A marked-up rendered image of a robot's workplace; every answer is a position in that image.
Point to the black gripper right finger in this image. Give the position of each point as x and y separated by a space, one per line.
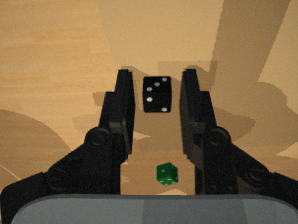
220 166

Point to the green die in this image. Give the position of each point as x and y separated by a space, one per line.
167 174

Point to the beige flat mat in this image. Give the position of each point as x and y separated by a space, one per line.
245 53

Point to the black die with white pips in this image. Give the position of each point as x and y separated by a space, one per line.
157 94

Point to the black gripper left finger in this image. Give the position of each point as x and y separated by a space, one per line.
93 164

